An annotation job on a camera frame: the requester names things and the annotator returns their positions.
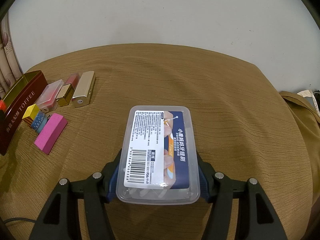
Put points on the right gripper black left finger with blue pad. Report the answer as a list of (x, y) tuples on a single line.
[(59, 217)]

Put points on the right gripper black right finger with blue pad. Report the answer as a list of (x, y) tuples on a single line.
[(257, 218)]

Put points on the pink rectangular eraser block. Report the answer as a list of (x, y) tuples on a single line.
[(50, 133)]

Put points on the clear plastic floss pick box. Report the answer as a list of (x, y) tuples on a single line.
[(158, 162)]

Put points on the yellow red small block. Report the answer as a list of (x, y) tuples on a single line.
[(30, 114)]

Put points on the small clear pink plastic case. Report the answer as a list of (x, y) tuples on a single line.
[(47, 101)]

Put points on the silver ribbed lighter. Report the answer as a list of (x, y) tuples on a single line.
[(83, 91)]

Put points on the blue patterned washi tape roll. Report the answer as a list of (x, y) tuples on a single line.
[(39, 122)]

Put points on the brown fabric covered seat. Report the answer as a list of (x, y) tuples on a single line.
[(307, 120)]

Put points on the gold and pink lipstick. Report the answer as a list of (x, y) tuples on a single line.
[(66, 92)]

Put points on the red gold toffee box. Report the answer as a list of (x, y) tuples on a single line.
[(22, 94)]

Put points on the white grey item at right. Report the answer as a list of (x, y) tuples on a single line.
[(309, 96)]

